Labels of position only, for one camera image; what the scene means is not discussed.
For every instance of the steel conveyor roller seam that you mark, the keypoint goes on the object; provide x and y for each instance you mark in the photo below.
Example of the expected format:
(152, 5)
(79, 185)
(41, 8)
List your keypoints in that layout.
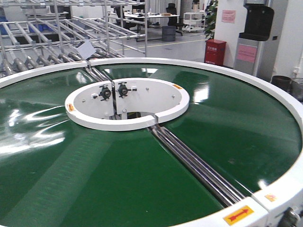
(216, 184)

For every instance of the white outer conveyor rim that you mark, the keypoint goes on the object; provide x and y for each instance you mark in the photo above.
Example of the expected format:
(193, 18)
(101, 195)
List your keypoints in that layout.
(272, 94)

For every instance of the red fire extinguisher box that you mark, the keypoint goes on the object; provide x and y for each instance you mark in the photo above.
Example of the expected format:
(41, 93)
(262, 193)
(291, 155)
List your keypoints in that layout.
(214, 52)

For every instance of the black water dispenser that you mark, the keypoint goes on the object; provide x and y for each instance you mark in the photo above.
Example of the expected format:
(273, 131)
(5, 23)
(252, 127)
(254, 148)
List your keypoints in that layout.
(257, 44)

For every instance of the steel roller rack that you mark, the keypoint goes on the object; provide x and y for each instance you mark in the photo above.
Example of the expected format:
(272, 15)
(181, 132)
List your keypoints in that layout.
(38, 33)

